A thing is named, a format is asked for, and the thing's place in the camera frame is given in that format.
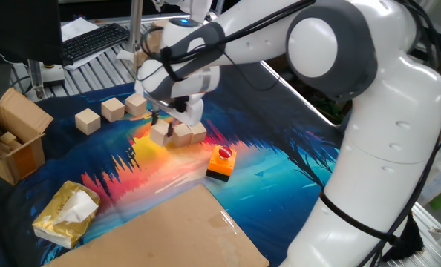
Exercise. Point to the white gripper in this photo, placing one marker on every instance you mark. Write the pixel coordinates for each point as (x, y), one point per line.
(192, 111)

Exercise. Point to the wooden cube block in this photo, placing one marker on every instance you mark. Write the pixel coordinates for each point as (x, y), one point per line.
(140, 58)
(159, 134)
(182, 136)
(157, 23)
(136, 104)
(153, 41)
(199, 133)
(87, 121)
(113, 109)

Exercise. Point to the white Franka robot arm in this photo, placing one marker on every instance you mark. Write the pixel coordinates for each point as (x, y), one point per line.
(391, 148)

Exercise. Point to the metal wrist mounting plate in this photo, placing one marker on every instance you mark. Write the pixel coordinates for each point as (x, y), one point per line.
(161, 102)

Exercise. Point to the orange emergency stop button box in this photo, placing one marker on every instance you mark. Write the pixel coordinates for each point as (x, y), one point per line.
(220, 165)

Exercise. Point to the black keyboard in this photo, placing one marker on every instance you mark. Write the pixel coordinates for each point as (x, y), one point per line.
(94, 41)

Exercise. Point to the flat brown cardboard sheet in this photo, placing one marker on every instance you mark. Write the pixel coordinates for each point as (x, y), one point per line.
(168, 233)

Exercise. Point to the white stand base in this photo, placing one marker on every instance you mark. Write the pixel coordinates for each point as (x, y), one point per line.
(53, 76)

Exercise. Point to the white paper sheets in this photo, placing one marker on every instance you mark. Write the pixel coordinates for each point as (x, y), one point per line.
(75, 27)

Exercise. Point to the colourful forest print mat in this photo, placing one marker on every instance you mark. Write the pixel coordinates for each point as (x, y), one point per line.
(272, 193)

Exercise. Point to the gold tissue pack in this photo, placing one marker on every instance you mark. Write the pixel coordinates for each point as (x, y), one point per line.
(62, 219)

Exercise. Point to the open cardboard box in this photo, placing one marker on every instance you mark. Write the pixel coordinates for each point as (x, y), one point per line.
(20, 148)

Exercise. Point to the wooden pieces inside box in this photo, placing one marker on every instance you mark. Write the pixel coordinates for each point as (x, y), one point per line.
(8, 138)

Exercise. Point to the black monitor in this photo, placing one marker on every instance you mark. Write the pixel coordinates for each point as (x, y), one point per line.
(20, 26)

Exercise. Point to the black fuzzy bag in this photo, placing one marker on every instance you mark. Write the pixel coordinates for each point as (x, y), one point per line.
(410, 241)

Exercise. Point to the tall aluminium profile post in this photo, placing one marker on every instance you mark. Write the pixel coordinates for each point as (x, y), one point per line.
(135, 22)

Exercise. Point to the short aluminium profile post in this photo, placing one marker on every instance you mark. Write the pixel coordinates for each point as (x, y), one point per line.
(36, 79)

